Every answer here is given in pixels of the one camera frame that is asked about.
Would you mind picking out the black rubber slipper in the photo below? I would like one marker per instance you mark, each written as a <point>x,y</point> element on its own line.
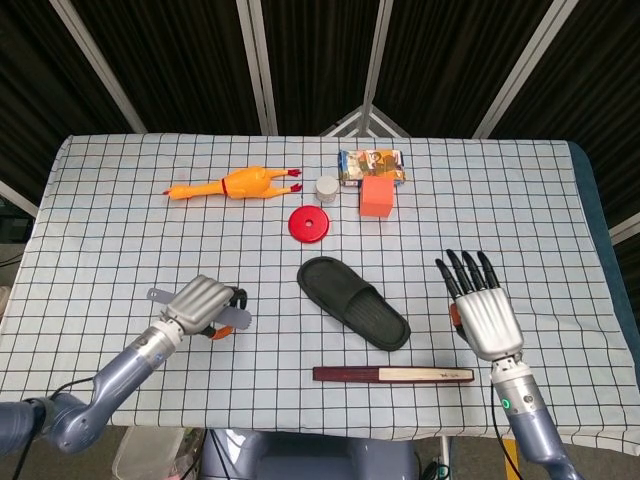
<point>325,280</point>

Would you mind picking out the orange foam cube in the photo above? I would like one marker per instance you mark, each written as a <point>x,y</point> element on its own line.
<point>376,200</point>

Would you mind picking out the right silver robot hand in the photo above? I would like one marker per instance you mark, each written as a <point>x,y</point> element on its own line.
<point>487,320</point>

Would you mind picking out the blue-grey robot torso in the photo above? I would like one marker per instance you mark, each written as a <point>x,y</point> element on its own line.
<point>310,455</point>

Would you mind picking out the white black-checked tablecloth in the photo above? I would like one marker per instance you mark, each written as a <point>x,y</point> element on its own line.
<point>500,200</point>

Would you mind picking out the yellow rubber chicken toy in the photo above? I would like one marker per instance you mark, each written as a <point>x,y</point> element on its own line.
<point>240,182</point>

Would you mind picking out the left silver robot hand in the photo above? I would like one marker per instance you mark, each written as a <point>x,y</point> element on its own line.
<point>197,302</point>

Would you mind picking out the printed snack packet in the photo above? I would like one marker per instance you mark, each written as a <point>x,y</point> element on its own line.
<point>370,162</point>

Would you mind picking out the white partition frame post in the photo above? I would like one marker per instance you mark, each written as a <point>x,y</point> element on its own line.
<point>260,70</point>
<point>100,70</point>
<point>20,197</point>
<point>376,55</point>
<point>520,70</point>
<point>625,229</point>

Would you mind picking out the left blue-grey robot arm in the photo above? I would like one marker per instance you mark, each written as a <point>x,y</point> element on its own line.
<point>125,365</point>

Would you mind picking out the red plastic disc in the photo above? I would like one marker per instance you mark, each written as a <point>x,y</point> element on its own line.
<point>300,227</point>

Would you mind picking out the clear plastic container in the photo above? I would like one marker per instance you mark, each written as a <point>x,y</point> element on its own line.
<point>145,450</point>

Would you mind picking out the dark red folded fan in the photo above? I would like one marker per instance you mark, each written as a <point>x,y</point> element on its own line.
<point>350,374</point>

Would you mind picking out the white triangular partition foot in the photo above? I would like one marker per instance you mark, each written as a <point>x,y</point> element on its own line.
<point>367,112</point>

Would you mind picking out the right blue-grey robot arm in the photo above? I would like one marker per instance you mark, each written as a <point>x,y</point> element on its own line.
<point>530,415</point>

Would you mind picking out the small white jar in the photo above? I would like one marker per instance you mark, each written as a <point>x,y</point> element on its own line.
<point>326,189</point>

